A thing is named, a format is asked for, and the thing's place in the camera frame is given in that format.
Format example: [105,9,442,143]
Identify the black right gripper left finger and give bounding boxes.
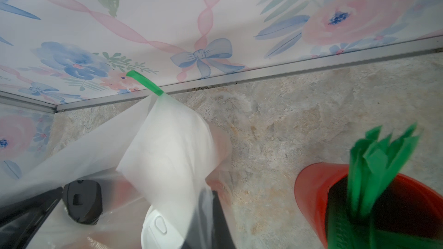
[181,239,194,249]

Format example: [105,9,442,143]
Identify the front black-lid red cup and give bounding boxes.
[62,180,103,225]

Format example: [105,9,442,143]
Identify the red straw holder cup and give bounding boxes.
[294,163,443,247]

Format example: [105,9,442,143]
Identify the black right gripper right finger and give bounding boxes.
[211,191,236,249]

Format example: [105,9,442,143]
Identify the green wrapped straws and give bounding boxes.
[326,124,443,249]

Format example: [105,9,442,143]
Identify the clear plastic carrier bag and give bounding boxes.
[1,94,236,249]

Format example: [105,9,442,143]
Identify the green straw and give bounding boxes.
[126,70,164,96]

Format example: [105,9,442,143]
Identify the white-lid red cup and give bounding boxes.
[141,205,185,249]

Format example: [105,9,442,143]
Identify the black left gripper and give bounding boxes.
[1,187,63,249]

